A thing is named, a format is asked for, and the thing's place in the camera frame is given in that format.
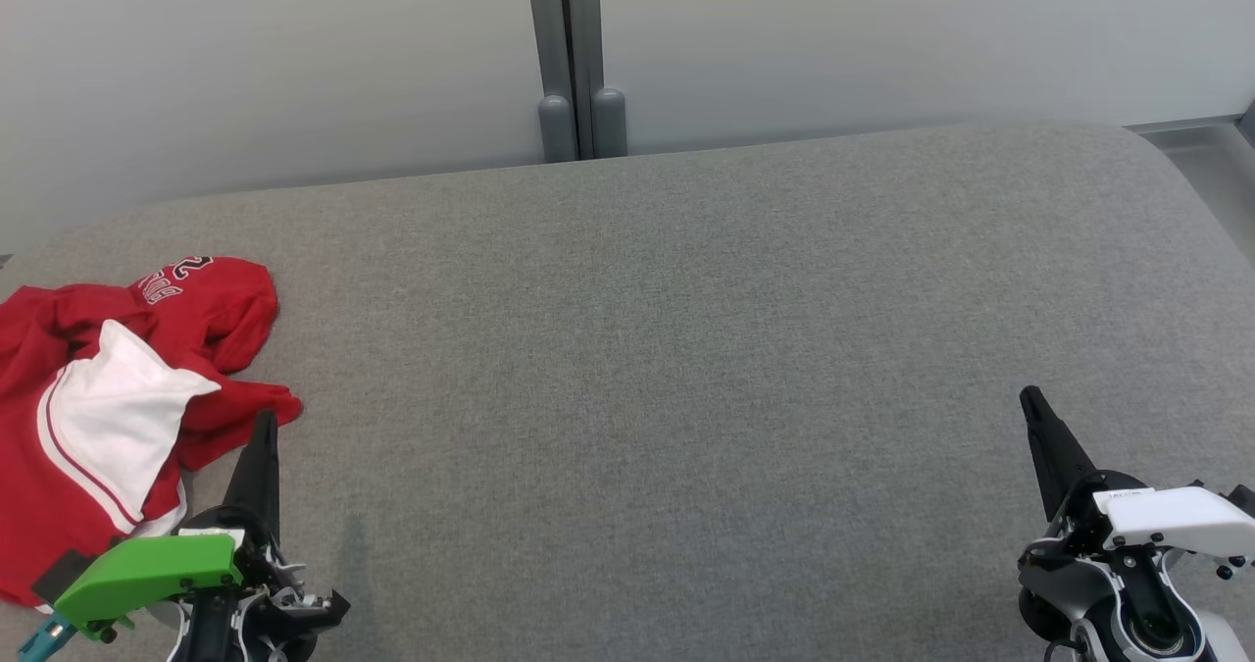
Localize grey horizontal frame rail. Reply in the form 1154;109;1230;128
1123;101;1255;143

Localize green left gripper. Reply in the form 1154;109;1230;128
54;411;291;641

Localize grey rounded post cap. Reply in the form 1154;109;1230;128
538;93;578;164
591;87;628;159

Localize grey vertical frame post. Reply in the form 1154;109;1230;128
525;0;604;160

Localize grey fabric sofa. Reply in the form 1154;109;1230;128
0;118;1255;662

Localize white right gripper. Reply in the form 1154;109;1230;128
1020;388;1255;555

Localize red basketball shorts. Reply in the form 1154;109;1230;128
0;255;305;472

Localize left black cable teal plug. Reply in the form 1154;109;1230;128
18;615;77;661

